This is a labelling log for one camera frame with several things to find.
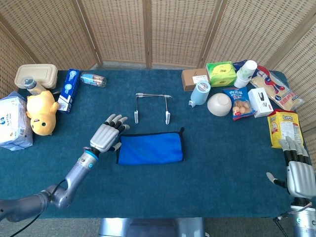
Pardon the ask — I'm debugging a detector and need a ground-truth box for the woven bamboo folding screen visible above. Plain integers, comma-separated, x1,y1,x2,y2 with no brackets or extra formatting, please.
0,0,316,158

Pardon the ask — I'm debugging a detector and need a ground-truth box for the brown cardboard box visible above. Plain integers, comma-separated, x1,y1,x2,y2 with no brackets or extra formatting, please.
181,68,210,92

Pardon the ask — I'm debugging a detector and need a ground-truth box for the stack of paper cups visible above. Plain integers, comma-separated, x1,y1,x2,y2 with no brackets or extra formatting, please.
233,60,258,89

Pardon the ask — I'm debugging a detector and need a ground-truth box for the dark blue snack bag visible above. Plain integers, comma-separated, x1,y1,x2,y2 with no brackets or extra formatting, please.
232,59,248,72

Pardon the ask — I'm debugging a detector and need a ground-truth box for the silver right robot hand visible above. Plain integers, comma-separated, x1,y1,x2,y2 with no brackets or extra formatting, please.
266,135,316,198

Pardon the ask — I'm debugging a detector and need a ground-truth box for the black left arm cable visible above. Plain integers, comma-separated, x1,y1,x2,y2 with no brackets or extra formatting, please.
3,179,69,237

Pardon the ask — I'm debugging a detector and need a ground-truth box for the beige upturned bowl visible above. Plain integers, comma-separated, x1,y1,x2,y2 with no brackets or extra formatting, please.
206,92,233,117

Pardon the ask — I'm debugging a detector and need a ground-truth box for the beige lidded lunch box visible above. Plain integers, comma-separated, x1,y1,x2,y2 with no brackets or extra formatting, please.
14,64,59,90

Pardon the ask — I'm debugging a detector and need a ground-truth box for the blue toothpaste box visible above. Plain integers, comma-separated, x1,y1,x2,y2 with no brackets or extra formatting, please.
57,68,81,115

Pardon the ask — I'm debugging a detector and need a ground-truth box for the grey and blue cloth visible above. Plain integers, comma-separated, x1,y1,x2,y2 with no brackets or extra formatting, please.
116,126,186,165

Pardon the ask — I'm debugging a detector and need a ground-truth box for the green tissue pack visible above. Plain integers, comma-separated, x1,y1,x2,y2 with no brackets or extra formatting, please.
206,61,237,88

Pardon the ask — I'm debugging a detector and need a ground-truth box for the yellow Lipo snack bag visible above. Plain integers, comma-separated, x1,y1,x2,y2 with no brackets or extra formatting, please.
267,109,305,151

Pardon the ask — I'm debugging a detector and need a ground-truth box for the blue biscuit snack bag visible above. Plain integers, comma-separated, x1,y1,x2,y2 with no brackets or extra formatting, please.
222,86,256,121

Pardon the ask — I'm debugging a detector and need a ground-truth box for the yellow plush toy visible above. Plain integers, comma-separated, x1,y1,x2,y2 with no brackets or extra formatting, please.
26,90,60,136

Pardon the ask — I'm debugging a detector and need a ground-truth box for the metal wire rack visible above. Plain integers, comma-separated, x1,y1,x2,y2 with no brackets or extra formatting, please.
134,92,173,125

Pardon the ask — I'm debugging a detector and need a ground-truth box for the silver robot torso base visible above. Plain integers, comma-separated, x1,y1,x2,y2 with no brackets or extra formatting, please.
98,217,206,237

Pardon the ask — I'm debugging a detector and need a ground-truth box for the beige bottle with grey cap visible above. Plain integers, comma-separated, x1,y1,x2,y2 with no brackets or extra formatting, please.
23,77,46,96

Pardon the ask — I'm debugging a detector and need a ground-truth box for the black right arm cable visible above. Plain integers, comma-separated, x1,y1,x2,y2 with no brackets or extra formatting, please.
273,211,297,237

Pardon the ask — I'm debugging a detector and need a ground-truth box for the white stapler box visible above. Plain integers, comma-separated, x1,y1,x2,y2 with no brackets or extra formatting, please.
247,87,274,119

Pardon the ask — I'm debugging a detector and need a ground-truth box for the white tissue pack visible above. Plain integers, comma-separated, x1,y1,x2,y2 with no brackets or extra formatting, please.
0,90,34,152

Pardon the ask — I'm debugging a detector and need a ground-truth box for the teal carpet table mat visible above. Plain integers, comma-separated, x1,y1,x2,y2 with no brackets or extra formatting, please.
0,69,314,219

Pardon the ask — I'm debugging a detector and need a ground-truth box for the light blue cylindrical cup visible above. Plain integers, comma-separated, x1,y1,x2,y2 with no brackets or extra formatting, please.
189,80,211,109

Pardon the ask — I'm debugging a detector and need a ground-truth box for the cartoon printed glove package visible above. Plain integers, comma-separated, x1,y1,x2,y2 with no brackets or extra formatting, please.
249,65,305,111

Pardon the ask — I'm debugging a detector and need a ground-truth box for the clear plastic snack bottle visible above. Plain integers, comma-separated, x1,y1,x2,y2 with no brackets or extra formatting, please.
80,72,107,88

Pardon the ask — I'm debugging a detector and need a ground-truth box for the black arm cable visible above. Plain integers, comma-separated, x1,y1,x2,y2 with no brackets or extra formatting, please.
273,211,297,237
3,179,69,237

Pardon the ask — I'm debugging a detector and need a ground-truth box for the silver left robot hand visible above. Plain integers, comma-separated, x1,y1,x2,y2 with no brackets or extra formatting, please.
89,113,131,153

